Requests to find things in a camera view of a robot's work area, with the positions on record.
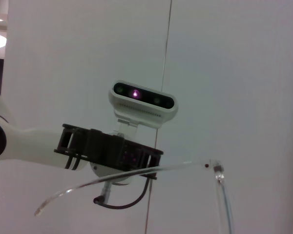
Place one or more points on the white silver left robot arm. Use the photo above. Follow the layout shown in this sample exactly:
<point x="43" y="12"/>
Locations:
<point x="27" y="143"/>

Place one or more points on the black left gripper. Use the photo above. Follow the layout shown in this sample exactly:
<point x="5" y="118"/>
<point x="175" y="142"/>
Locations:
<point x="107" y="148"/>

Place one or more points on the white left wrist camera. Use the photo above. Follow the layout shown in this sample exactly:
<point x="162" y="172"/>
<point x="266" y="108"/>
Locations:
<point x="141" y="107"/>

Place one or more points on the clear plastic glasses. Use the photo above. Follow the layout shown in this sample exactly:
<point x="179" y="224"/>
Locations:
<point x="218" y="170"/>

